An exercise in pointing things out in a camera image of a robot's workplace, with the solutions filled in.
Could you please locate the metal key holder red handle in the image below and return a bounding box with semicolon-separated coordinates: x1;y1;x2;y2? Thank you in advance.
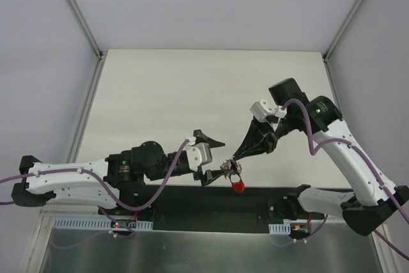
220;159;245;193

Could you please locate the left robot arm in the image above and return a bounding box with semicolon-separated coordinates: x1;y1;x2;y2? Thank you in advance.
11;130;225;215

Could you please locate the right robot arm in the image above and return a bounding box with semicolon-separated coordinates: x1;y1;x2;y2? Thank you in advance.
233;78;408;236

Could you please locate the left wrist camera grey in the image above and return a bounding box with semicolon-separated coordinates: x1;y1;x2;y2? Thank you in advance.
185;143;213;171

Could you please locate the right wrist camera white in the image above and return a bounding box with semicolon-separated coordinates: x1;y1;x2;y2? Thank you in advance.
250;100;287;124

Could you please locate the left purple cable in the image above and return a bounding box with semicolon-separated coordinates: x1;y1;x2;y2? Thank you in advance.
0;140;189;212

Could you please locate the purple cable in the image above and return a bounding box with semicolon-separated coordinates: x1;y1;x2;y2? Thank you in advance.
0;140;189;212
281;98;409;263

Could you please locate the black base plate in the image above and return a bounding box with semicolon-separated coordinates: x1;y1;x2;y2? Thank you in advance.
95;185;352;231

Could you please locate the right white cable duct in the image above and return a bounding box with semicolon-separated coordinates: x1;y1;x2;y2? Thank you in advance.
268;222;291;235

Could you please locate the white cable duct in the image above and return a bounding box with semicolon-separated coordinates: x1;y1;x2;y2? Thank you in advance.
268;222;291;235
54;217;153;231

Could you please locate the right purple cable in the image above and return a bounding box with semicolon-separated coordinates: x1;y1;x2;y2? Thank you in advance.
281;98;409;263

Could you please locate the front aluminium rail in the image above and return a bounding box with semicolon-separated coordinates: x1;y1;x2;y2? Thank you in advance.
40;205;384;224

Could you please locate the left white cable duct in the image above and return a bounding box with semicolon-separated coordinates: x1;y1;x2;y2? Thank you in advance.
54;217;153;231

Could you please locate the left aluminium frame post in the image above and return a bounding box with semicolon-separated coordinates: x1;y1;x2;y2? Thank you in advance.
65;0;104;60

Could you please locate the aluminium frame post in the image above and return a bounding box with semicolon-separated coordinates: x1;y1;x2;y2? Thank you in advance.
65;0;104;60
323;0;366;63

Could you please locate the right aluminium frame post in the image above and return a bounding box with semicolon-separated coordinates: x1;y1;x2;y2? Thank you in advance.
323;0;366;63

